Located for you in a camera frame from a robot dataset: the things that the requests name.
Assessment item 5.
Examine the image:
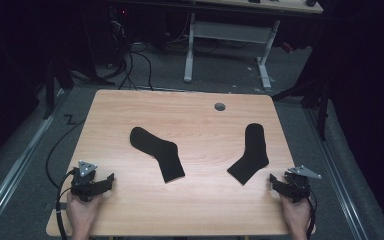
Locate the hand-held gripper black cable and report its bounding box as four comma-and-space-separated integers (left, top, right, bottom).
54, 168, 78, 240
305, 195, 318, 240

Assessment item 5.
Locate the dark computer tower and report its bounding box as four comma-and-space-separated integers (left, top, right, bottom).
106, 6, 131, 68

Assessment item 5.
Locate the right hand-held gripper black cable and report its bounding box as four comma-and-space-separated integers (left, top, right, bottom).
305, 195, 318, 240

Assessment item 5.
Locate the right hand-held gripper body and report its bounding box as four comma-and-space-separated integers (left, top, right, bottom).
281, 165, 323, 204

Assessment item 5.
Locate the left hand-held gripper black cable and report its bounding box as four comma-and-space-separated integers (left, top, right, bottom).
54, 168, 78, 240

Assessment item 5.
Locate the red object on floor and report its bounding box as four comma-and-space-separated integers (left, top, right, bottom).
280, 41, 295, 54

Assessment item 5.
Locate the black tripod stand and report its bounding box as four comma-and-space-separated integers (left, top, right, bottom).
271, 66, 334, 141

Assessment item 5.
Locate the person's left hand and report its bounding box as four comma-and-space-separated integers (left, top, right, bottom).
65, 191, 104, 234

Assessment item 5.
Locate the white-legged wooden desk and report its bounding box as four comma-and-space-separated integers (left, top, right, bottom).
183, 0, 324, 90

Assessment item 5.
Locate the black sock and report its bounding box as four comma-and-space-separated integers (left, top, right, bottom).
129, 126, 186, 184
226, 123, 270, 186

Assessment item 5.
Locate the long black floor cable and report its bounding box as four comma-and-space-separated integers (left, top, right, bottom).
45, 119, 86, 190

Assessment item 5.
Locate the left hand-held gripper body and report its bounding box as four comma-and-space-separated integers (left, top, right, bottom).
69, 160, 98, 203

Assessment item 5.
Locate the aluminium floor rail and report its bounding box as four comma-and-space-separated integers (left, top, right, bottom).
0, 88, 66, 234
304, 108, 369, 240

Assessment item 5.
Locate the person's right hand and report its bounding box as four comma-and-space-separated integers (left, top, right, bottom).
279, 193, 313, 236

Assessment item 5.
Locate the black metal stand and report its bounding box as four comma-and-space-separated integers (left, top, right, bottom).
41, 56, 76, 121

